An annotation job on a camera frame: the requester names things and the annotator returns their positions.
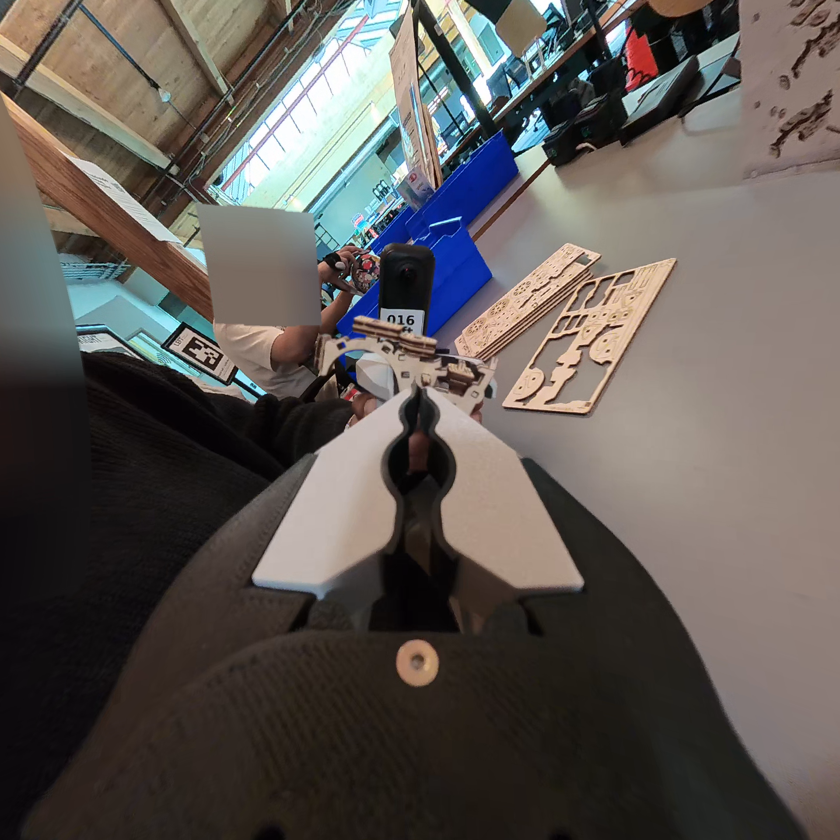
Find grey desk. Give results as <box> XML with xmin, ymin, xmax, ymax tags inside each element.
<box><xmin>453</xmin><ymin>39</ymin><xmax>840</xmax><ymax>815</ymax></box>

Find black framed direction sign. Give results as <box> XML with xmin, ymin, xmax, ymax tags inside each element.
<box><xmin>75</xmin><ymin>323</ymin><xmax>133</xmax><ymax>357</ymax></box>

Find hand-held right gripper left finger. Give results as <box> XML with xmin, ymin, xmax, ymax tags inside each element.
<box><xmin>251</xmin><ymin>386</ymin><xmax>422</xmax><ymax>602</ymax></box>

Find framed marker sign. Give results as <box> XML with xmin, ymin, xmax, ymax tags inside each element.
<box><xmin>161</xmin><ymin>323</ymin><xmax>239</xmax><ymax>387</ymax></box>

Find wooden display board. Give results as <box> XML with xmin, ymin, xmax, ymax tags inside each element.
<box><xmin>388</xmin><ymin>7</ymin><xmax>445</xmax><ymax>193</ymax></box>

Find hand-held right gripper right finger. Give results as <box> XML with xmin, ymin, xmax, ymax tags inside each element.
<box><xmin>422</xmin><ymin>386</ymin><xmax>586</xmax><ymax>606</ymax></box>

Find white paper notice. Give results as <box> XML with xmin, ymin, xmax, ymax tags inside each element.
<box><xmin>69</xmin><ymin>156</ymin><xmax>185</xmax><ymax>245</ymax></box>

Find wooden model assembly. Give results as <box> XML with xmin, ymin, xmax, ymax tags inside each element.
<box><xmin>315</xmin><ymin>315</ymin><xmax>498</xmax><ymax>416</ymax></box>

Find white printed box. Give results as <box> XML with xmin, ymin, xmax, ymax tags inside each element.
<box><xmin>395</xmin><ymin>167</ymin><xmax>436</xmax><ymax>211</ymax></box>

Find black metal post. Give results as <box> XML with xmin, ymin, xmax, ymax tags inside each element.
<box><xmin>410</xmin><ymin>0</ymin><xmax>497</xmax><ymax>140</ymax></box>

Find black equipment case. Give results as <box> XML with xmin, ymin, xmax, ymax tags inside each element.
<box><xmin>619</xmin><ymin>56</ymin><xmax>700</xmax><ymax>144</ymax></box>

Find punched-out wooden part sheet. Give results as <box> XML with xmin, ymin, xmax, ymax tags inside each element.
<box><xmin>503</xmin><ymin>258</ymin><xmax>677</xmax><ymax>416</ymax></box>

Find wooden beam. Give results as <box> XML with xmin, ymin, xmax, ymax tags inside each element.
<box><xmin>0</xmin><ymin>92</ymin><xmax>215</xmax><ymax>324</ymax></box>

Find stack of wooden part sheets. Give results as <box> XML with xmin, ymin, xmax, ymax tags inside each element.
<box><xmin>454</xmin><ymin>243</ymin><xmax>602</xmax><ymax>361</ymax></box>

